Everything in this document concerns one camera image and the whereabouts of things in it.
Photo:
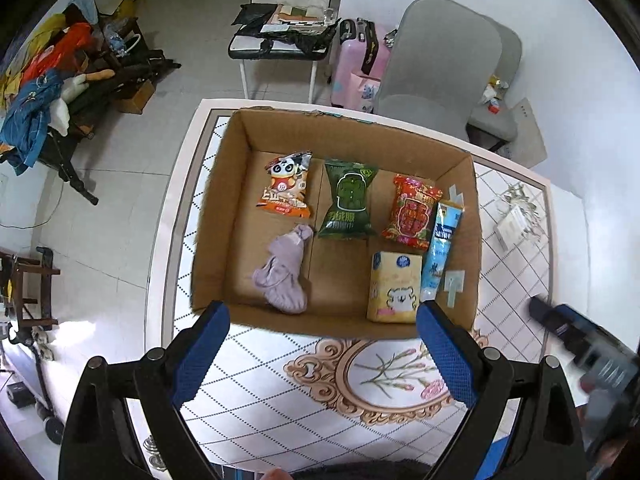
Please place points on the grey chair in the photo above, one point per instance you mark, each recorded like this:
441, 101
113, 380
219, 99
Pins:
500, 127
441, 61

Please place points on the open cardboard box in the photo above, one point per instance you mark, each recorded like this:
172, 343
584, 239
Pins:
234, 234

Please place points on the tissue pack on chair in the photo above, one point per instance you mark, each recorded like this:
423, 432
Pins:
495, 90

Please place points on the red floral snack bag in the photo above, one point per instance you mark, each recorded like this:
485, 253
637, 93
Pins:
411, 212

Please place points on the yellow bear tissue pack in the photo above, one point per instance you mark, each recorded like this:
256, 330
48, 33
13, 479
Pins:
394, 293

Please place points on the black bag on chair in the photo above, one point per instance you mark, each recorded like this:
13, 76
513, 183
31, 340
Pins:
263, 36

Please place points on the blue long snack tube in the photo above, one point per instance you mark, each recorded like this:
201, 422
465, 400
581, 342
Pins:
447, 217

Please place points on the patterned white tablecloth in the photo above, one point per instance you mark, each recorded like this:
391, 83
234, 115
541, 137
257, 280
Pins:
279, 399

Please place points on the small brown cardboard box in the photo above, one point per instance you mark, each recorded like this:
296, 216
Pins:
134, 100

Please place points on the near grey chair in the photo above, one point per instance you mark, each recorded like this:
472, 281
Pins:
441, 61

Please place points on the far grey chair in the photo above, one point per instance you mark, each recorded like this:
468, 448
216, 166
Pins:
500, 127

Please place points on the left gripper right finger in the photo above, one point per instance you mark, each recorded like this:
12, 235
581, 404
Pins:
520, 421

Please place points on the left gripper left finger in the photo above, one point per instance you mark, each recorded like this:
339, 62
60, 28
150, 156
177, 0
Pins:
99, 440

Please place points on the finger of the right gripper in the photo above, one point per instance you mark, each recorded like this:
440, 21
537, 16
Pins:
547, 317

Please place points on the purple knotted cloth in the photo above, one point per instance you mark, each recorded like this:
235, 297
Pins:
278, 278

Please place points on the flat cardboard by wall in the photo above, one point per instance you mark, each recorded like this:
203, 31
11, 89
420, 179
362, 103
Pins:
527, 149

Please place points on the small white box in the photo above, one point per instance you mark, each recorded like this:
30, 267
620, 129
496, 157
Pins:
512, 228

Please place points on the small red item on chair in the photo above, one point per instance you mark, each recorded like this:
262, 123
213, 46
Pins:
494, 106

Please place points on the orange panda snack bag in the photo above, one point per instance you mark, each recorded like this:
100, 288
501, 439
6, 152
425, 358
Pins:
286, 192

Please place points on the green wet wipes pack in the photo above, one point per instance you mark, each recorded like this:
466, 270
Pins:
348, 217

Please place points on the white padded chair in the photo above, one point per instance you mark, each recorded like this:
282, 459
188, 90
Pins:
290, 10

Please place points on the pink suitcase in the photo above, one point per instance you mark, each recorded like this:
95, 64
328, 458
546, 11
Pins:
361, 58

